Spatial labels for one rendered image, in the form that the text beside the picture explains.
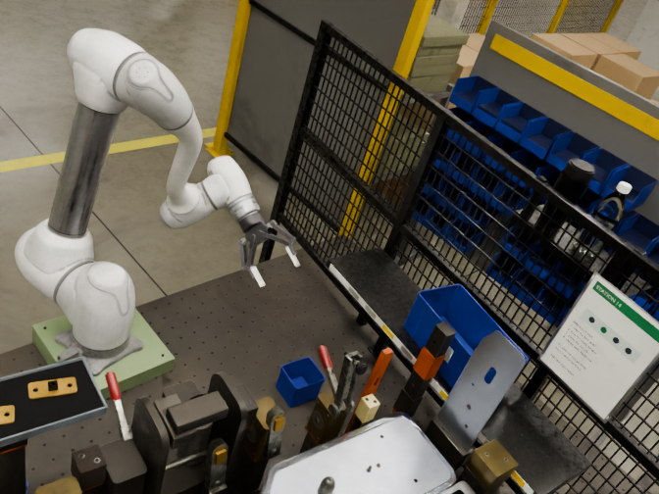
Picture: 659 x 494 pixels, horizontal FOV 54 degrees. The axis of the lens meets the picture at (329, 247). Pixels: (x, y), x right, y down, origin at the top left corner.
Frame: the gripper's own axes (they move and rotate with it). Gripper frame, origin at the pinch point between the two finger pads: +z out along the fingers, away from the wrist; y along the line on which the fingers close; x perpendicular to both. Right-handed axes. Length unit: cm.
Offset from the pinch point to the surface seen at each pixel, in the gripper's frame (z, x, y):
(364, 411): 42, -41, 19
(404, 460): 56, -42, 23
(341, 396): 35, -50, 19
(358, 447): 48, -46, 15
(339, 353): 32.4, 17.1, -1.0
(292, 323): 16.3, 18.3, -11.6
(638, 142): 19, 112, 127
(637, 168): 28, 114, 122
